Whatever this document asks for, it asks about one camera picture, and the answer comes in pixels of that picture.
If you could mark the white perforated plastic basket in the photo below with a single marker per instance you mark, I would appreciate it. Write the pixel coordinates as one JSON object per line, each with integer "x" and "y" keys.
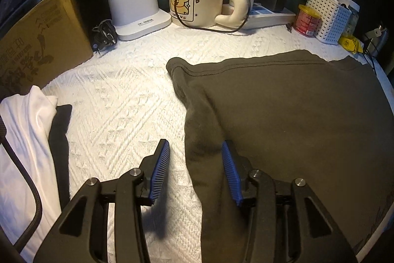
{"x": 329, "y": 19}

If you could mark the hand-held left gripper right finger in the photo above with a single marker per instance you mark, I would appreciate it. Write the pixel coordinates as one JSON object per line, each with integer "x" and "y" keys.
{"x": 231, "y": 173}

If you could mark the white power strip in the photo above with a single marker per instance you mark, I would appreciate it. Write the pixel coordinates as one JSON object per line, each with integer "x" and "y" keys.
{"x": 267, "y": 18}

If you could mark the dark brown t-shirt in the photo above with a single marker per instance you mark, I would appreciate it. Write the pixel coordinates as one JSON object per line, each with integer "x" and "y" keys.
{"x": 277, "y": 112}

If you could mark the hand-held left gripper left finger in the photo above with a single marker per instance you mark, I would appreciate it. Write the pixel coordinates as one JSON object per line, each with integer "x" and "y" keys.
{"x": 160, "y": 170}

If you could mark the cardboard box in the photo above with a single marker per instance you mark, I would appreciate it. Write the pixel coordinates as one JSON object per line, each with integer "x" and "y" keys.
{"x": 40, "y": 41}

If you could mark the cream cartoon mug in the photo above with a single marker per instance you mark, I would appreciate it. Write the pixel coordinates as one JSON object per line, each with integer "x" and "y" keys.
{"x": 190, "y": 4}

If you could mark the red tin can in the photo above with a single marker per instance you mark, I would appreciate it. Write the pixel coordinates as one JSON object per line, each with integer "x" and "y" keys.
{"x": 307, "y": 21}

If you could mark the white textured tablecloth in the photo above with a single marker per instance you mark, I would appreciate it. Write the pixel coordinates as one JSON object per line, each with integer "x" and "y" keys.
{"x": 123, "y": 102}

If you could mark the yellow snack packet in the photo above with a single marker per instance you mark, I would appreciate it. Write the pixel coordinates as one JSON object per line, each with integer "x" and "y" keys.
{"x": 351, "y": 43}

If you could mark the white garment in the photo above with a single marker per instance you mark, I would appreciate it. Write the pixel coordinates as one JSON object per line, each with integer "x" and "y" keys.
{"x": 24, "y": 133}

